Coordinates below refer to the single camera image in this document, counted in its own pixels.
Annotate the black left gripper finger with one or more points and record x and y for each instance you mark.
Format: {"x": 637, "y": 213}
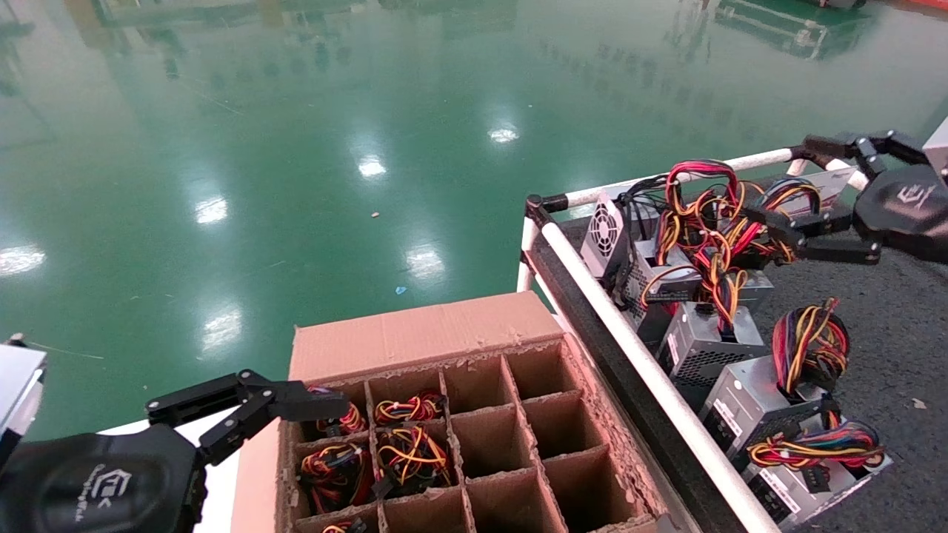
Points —
{"x": 307, "y": 403}

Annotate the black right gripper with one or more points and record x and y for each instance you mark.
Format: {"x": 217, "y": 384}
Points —
{"x": 911, "y": 215}

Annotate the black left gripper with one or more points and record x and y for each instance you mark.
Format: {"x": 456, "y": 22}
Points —
{"x": 96, "y": 488}

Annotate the brown cardboard divider box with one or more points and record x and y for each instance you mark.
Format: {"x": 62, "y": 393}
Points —
{"x": 415, "y": 333}

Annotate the clear acrylic label sign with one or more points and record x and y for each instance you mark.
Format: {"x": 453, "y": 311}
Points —
{"x": 833, "y": 185}

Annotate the silver power supply with fan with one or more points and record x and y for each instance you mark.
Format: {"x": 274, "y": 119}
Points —
{"x": 603, "y": 229}

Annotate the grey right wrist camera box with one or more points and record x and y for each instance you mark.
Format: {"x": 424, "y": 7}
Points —
{"x": 939, "y": 144}

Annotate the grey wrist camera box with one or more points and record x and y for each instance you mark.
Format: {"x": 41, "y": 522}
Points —
{"x": 939, "y": 144}
{"x": 18, "y": 389}

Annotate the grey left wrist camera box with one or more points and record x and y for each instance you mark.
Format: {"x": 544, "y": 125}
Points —
{"x": 18, "y": 389}

